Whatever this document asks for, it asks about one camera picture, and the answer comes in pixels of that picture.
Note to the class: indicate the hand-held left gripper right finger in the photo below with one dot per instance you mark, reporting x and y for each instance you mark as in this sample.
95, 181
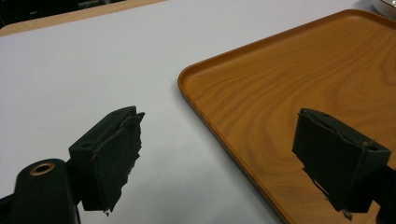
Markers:
336, 161

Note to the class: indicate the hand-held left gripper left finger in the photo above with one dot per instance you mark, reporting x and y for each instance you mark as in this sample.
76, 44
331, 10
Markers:
106, 161

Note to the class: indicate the metal bowl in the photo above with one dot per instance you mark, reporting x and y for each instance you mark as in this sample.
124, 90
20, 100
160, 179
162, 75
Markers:
387, 5

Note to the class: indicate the wooden tray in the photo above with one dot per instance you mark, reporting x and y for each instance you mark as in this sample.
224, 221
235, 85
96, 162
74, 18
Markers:
299, 102

